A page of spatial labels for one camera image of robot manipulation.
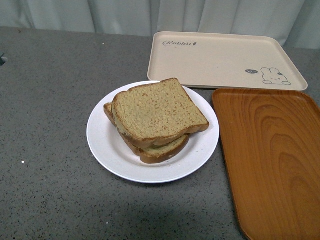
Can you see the bread slice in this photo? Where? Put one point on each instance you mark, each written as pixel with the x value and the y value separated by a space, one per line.
pixel 157 154
pixel 156 113

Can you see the white round plate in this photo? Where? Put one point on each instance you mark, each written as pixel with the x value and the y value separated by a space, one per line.
pixel 110 150

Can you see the beige rabbit tray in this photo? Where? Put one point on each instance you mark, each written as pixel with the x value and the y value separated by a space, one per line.
pixel 211 60

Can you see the brown wooden tray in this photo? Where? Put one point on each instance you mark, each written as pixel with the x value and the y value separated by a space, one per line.
pixel 271 145

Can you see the grey curtain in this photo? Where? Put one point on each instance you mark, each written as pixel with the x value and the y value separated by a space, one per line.
pixel 293 23

